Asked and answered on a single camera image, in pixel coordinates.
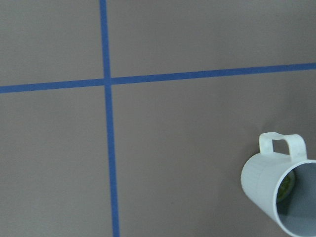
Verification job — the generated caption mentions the green lemon slice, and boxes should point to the green lemon slice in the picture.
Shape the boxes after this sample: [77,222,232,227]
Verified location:
[276,170,296,203]

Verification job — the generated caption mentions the white ribbed plastic mug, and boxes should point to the white ribbed plastic mug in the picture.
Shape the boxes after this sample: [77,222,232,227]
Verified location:
[240,132,316,237]

